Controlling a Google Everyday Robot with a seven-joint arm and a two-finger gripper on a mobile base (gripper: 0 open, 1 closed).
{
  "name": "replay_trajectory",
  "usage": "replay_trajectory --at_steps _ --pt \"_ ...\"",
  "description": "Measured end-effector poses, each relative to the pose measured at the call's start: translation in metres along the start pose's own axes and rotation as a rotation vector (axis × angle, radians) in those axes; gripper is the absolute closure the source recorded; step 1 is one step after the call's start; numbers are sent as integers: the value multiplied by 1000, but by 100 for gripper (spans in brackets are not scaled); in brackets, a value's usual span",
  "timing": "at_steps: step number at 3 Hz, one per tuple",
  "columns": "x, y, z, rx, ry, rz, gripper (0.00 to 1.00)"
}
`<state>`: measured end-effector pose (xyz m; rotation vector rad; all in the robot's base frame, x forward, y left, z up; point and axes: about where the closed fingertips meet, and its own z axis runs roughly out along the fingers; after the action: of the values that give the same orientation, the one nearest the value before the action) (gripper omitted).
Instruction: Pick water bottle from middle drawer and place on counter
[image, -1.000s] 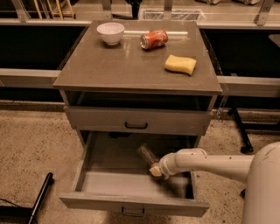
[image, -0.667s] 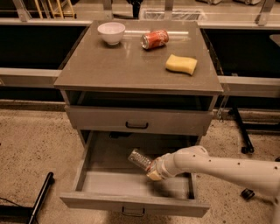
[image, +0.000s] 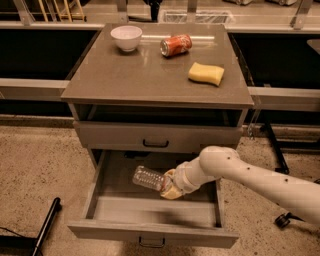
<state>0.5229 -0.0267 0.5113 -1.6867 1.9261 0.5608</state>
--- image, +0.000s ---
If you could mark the black drawer handle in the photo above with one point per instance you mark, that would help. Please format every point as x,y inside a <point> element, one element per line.
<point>155,144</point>
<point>152,243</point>

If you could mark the black top drawer handle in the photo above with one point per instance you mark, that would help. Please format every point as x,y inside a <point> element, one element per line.
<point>155,144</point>

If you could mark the open grey middle drawer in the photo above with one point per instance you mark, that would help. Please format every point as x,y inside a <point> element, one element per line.
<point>118,209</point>

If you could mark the yellow sponge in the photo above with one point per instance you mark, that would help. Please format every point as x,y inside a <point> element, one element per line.
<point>206,73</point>

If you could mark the white ceramic bowl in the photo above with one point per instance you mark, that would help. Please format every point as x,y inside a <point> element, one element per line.
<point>127,37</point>

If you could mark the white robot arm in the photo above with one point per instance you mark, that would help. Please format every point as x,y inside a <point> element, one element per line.
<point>298,196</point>

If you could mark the black caster chair leg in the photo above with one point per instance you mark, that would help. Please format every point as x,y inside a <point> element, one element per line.
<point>283,220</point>

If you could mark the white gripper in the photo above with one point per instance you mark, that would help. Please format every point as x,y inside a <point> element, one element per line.
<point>180,178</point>

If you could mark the closed grey top drawer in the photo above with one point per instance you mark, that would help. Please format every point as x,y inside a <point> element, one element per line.
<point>129,136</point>

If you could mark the black stand leg left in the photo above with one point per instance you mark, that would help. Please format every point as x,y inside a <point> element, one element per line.
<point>55,208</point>

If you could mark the red soda can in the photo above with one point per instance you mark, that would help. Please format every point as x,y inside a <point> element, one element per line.
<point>175,45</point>

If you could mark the black middle drawer handle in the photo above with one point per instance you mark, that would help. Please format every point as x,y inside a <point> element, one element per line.
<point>152,243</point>

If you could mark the clear plastic water bottle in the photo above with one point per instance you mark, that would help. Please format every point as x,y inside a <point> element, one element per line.
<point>151,179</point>

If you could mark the grey drawer cabinet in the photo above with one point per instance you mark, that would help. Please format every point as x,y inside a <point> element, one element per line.
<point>146,87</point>

